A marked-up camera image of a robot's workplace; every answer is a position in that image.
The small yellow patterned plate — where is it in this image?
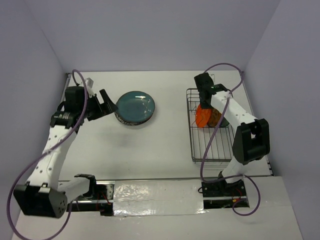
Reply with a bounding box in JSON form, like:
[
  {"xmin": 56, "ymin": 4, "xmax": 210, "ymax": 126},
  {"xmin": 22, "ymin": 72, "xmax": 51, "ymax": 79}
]
[{"xmin": 207, "ymin": 108, "xmax": 222, "ymax": 128}]

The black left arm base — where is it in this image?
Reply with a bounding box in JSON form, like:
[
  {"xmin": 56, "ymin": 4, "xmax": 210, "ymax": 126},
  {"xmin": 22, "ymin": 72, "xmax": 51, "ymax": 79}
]
[{"xmin": 77, "ymin": 182, "xmax": 115, "ymax": 204}]

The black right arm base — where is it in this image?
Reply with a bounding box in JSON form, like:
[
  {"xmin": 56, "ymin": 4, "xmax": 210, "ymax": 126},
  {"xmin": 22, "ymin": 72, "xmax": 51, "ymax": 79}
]
[{"xmin": 197, "ymin": 179, "xmax": 246, "ymax": 199}]

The small orange plate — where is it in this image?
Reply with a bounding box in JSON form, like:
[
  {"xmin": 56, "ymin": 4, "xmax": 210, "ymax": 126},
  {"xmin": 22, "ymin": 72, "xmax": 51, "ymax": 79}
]
[{"xmin": 195, "ymin": 104, "xmax": 212, "ymax": 128}]

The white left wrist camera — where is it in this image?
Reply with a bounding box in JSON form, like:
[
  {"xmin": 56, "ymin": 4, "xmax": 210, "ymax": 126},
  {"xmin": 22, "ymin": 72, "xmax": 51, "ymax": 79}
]
[{"xmin": 84, "ymin": 78, "xmax": 94, "ymax": 89}]

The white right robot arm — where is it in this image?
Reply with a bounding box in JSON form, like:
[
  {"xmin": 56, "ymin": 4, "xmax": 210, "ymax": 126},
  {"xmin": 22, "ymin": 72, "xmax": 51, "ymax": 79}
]
[{"xmin": 194, "ymin": 72, "xmax": 270, "ymax": 196}]

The aluminium table edge rail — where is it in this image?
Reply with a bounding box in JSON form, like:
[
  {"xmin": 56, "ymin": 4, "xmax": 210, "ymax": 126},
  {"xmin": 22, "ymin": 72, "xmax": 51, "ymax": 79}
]
[{"xmin": 37, "ymin": 72, "xmax": 72, "ymax": 181}]

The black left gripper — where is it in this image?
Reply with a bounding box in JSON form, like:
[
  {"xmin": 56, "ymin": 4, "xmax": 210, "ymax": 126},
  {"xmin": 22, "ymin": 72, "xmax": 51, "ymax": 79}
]
[{"xmin": 79, "ymin": 89, "xmax": 118, "ymax": 122}]

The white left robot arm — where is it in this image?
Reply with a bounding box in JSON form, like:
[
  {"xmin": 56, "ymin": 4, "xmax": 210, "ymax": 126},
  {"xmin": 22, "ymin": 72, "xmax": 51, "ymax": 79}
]
[{"xmin": 13, "ymin": 85, "xmax": 118, "ymax": 219}]

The small teal patterned plate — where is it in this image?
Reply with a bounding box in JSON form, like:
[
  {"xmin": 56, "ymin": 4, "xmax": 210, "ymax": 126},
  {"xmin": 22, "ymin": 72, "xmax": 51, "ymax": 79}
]
[{"xmin": 219, "ymin": 117, "xmax": 230, "ymax": 128}]

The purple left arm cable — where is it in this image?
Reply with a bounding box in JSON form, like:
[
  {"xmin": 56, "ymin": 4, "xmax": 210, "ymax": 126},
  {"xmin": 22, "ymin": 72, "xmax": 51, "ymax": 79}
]
[{"xmin": 6, "ymin": 69, "xmax": 91, "ymax": 238}]

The grey wire dish rack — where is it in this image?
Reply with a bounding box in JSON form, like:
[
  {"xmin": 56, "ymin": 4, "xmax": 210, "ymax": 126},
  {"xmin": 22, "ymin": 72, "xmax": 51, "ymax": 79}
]
[{"xmin": 186, "ymin": 88, "xmax": 235, "ymax": 164}]

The silver foil tape sheet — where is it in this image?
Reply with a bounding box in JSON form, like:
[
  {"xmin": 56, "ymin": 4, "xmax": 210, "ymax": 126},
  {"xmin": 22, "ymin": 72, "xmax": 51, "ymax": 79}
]
[{"xmin": 113, "ymin": 179, "xmax": 206, "ymax": 217}]

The large teal glazed plate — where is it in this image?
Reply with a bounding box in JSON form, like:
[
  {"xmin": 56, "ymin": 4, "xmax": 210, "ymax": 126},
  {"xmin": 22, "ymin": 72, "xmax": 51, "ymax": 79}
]
[{"xmin": 115, "ymin": 91, "xmax": 156, "ymax": 122}]

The blue floral pattern plate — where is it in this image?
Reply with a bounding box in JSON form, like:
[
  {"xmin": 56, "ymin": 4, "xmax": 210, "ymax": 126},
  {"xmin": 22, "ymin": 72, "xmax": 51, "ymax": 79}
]
[{"xmin": 114, "ymin": 113, "xmax": 150, "ymax": 126}]

